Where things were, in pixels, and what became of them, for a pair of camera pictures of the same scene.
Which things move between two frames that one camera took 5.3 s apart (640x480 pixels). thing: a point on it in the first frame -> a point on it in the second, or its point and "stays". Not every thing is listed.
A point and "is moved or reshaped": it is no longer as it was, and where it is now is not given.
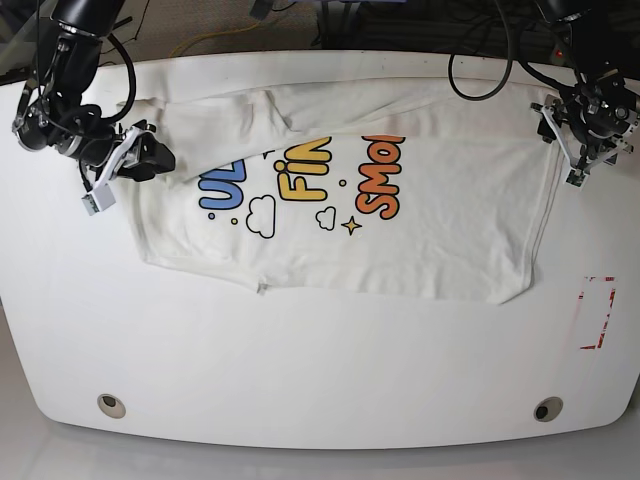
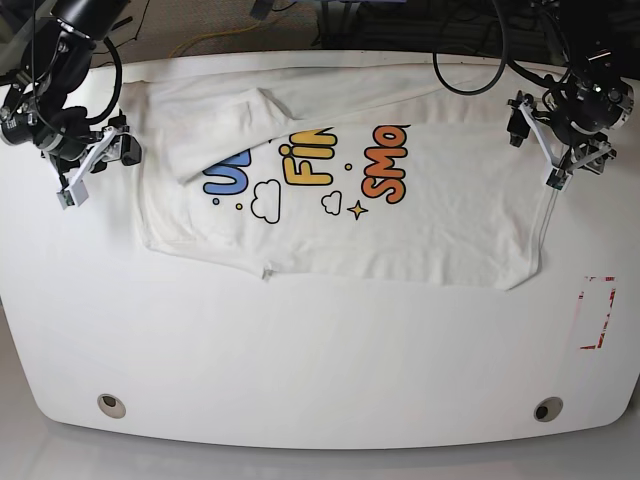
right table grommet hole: x=548 y=408 stays
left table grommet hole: x=111 y=405 stays
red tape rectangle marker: x=604 y=327 stays
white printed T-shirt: x=389 y=186 is moved or reshaped
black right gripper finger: x=545 y=130 -> x=518 y=126
